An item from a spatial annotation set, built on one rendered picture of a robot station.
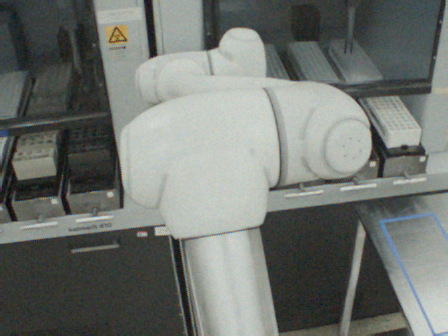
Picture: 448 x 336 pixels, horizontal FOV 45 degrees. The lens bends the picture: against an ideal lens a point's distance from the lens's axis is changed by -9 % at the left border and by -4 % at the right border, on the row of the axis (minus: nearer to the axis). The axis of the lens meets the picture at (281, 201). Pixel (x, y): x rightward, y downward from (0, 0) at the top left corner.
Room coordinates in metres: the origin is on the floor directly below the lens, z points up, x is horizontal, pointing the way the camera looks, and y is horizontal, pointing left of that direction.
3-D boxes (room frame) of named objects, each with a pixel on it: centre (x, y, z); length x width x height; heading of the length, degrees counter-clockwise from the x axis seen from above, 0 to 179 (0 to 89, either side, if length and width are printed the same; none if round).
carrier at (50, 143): (1.18, 0.67, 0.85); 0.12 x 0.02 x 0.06; 103
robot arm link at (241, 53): (1.14, 0.11, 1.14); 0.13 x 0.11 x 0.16; 107
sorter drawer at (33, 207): (1.34, 0.71, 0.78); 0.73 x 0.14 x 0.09; 13
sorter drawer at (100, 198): (1.38, 0.56, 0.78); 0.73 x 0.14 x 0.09; 13
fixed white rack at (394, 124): (1.44, -0.31, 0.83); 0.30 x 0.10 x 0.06; 13
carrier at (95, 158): (1.15, 0.51, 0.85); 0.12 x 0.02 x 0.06; 103
